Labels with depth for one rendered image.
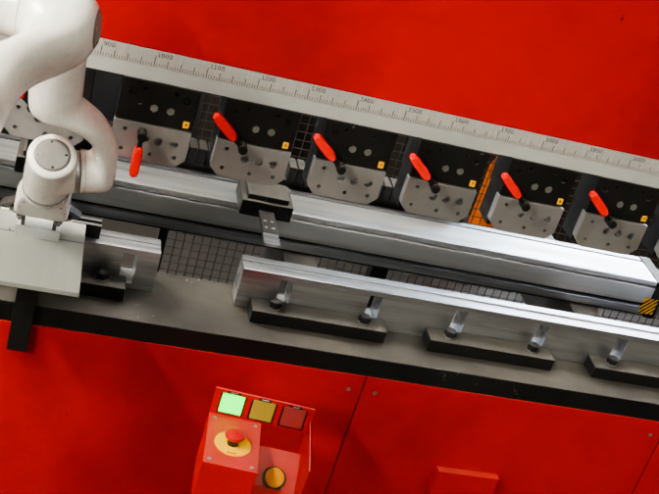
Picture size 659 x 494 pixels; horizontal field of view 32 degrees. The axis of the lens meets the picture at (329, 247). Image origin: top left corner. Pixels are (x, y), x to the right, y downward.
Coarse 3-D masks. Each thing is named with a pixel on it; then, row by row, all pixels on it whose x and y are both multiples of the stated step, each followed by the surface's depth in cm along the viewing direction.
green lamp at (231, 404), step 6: (222, 396) 225; (228, 396) 225; (234, 396) 225; (222, 402) 226; (228, 402) 226; (234, 402) 226; (240, 402) 226; (222, 408) 226; (228, 408) 226; (234, 408) 226; (240, 408) 226; (234, 414) 227
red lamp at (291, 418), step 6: (288, 408) 227; (282, 414) 227; (288, 414) 227; (294, 414) 227; (300, 414) 227; (282, 420) 228; (288, 420) 228; (294, 420) 228; (300, 420) 228; (288, 426) 229; (294, 426) 229; (300, 426) 229
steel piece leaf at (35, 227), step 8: (16, 224) 221; (32, 224) 226; (40, 224) 227; (48, 224) 228; (16, 232) 222; (24, 232) 222; (32, 232) 222; (40, 232) 222; (48, 232) 223; (56, 232) 223; (56, 240) 224
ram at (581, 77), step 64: (128, 0) 209; (192, 0) 210; (256, 0) 212; (320, 0) 214; (384, 0) 215; (448, 0) 217; (512, 0) 219; (576, 0) 221; (640, 0) 222; (128, 64) 215; (256, 64) 218; (320, 64) 220; (384, 64) 222; (448, 64) 224; (512, 64) 225; (576, 64) 227; (640, 64) 229; (384, 128) 229; (576, 128) 234; (640, 128) 236
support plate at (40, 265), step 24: (0, 216) 226; (0, 240) 218; (24, 240) 221; (48, 240) 223; (72, 240) 226; (0, 264) 211; (24, 264) 214; (48, 264) 216; (72, 264) 218; (24, 288) 208; (48, 288) 209; (72, 288) 211
